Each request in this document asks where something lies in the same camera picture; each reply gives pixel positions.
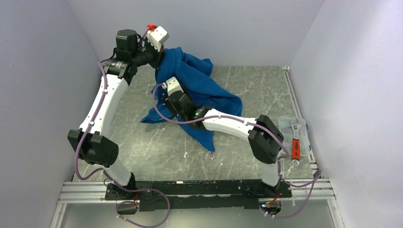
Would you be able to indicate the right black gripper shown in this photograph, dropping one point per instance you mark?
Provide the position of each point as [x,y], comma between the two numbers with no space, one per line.
[168,102]

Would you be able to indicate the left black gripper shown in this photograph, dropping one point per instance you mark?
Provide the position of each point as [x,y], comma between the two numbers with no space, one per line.
[158,55]

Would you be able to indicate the blue zip jacket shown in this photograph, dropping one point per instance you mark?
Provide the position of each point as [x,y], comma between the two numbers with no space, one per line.
[194,74]

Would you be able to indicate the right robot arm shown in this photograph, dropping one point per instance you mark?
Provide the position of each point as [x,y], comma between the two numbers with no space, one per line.
[263,136]

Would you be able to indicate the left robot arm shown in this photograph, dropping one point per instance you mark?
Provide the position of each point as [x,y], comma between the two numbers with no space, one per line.
[93,150]

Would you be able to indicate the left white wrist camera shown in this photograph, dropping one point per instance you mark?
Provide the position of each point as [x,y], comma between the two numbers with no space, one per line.
[157,37]

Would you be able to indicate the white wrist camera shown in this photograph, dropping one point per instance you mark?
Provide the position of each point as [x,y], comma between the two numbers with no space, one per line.
[173,85]
[157,37]

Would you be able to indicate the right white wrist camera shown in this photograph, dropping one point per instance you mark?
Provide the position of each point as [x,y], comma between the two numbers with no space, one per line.
[173,85]

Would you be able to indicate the orange handled adjustable wrench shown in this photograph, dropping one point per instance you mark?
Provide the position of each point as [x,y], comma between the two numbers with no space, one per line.
[295,156]

